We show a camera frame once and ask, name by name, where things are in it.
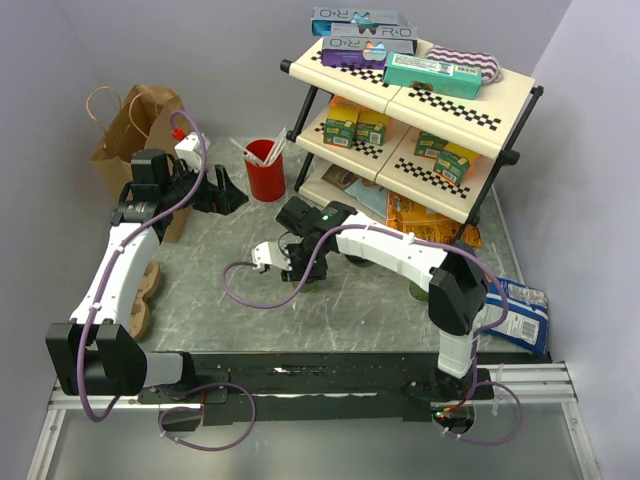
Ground purple wavy pouch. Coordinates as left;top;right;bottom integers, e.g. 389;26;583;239
425;45;503;85

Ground green paper coffee cup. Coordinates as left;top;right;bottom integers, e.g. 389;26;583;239
300;280;322;293

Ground orange snack bag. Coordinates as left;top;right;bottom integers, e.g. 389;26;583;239
386;192;462;244

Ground purple grey R+Co box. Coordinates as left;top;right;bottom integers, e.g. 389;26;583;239
321;36;417;69

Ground teal rectangular box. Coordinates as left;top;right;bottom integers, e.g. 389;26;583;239
383;53;482;100

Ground stack of black lids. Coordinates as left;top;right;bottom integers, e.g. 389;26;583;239
344;255;372;268

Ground red plastic cup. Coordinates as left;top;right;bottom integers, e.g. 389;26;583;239
245;139;286;203

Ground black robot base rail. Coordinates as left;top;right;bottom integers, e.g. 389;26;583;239
138;352;471;426

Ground top grey R+Co box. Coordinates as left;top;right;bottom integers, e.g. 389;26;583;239
311;7;417;38

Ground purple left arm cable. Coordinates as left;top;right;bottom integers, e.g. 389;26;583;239
77;109;259;451

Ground green yellow box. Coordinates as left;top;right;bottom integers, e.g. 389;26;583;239
323;95;361;149
414;131;448;159
433;142;480;186
355;107;390;146

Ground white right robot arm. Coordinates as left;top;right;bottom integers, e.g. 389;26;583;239
276;197;489;399

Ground green yellow box far left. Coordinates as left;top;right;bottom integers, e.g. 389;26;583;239
323;95;361;149

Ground cream three-tier shelf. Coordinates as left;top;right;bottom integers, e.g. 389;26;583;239
280;41;544;224

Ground brown paper bag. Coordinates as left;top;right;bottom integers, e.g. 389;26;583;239
85;83;194;244

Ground magazine on bottom shelf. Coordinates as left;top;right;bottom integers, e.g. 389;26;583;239
322;165;388;217

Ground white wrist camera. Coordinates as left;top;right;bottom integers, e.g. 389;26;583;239
251;241;290;271
174;132;210;163

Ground stack of green paper cups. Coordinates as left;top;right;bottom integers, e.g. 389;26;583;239
409;282;429;302

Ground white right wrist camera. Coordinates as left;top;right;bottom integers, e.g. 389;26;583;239
251;241;290;271

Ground cardboard cup carrier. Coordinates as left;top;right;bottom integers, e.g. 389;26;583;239
128;259;162;341

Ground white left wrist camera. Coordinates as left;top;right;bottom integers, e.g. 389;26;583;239
174;132;210;163

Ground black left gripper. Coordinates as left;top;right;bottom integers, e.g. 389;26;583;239
161;157;248;215

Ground blue chips bag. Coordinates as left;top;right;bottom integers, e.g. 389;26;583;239
485;277;549;355

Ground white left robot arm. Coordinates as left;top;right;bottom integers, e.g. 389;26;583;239
45;137;248;402

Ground white wrapped straws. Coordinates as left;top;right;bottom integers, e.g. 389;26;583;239
229;126;289;168

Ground green yellow box far right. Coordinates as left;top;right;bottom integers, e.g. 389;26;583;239
433;142;480;186

